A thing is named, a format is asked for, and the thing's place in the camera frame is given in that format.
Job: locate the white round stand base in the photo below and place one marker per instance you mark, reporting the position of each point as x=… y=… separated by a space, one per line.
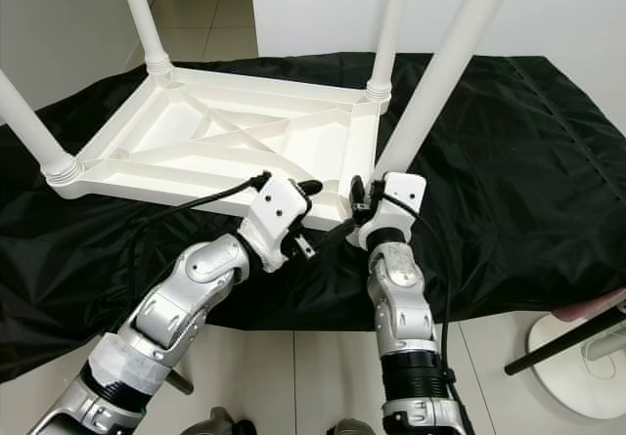
x=582 y=396

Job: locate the pink table leg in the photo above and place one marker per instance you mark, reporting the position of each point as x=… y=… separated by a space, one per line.
x=592 y=306

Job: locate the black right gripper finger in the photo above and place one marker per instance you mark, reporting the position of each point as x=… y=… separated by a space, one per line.
x=358 y=196

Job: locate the grey robot right leg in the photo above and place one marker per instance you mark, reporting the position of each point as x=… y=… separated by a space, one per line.
x=352 y=427

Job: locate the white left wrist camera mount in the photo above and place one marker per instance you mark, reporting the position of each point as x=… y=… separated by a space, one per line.
x=274 y=205

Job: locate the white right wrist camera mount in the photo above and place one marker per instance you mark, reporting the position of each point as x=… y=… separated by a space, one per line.
x=406 y=193

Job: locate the grey robot left leg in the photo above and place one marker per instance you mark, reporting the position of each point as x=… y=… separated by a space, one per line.
x=217 y=423

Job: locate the grey robot leg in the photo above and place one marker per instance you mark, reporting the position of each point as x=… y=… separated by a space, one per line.
x=217 y=423
x=352 y=427

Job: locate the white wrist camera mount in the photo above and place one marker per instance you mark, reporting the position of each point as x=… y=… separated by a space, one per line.
x=406 y=193
x=274 y=205

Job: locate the black cloth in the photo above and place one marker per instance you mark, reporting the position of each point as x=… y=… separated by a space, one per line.
x=528 y=210

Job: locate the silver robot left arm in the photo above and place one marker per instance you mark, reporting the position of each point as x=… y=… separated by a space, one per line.
x=176 y=303

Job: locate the black stand rod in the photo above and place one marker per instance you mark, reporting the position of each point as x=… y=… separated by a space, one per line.
x=179 y=380
x=562 y=342

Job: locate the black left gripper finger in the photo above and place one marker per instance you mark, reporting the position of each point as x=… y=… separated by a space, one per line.
x=310 y=189
x=333 y=236

